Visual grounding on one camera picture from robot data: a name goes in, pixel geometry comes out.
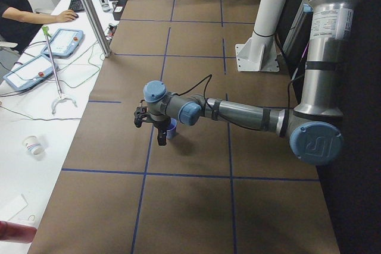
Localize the person right forearm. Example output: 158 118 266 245
2 7 65 24

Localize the black keyboard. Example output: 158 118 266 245
68 0 85 13

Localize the person right hand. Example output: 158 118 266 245
55 10 76 23

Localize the lower teach pendant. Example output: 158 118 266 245
3 55 53 91

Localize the reacher grabber tool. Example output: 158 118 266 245
42 26 77 115

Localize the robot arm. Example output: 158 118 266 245
134 0 361 165

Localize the white paper sheet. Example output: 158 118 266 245
1 194 28 221

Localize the white paper cup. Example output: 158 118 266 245
22 136 45 161

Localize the red bottle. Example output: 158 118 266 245
1 221 37 243

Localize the white pedestal column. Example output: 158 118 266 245
235 0 286 72

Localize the aluminium frame post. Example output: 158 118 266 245
81 0 111 58

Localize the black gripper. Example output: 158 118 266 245
153 119 168 146

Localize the person in black shirt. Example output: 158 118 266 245
0 0 77 52

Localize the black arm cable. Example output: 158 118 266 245
175 74 307 118

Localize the teach pendant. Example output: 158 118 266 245
49 28 84 58
3 55 53 91

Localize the green wire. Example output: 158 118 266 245
11 38 107 88

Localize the light blue ribbed cup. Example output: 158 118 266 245
166 118 177 139

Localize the upper teach pendant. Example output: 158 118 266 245
49 28 84 58

